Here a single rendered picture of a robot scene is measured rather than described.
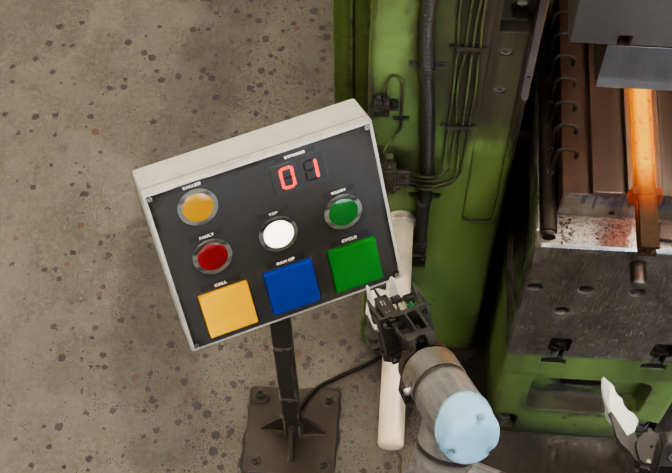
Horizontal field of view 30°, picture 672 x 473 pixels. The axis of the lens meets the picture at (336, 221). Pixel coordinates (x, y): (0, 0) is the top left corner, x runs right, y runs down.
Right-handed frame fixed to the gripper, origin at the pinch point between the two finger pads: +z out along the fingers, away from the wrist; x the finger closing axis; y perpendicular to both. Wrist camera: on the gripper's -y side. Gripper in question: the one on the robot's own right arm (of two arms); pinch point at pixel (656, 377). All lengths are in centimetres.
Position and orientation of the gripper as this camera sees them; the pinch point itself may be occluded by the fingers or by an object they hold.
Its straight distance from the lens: 186.0
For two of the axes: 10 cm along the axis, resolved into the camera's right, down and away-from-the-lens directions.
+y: 0.1, 4.8, 8.8
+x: 10.0, 0.6, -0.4
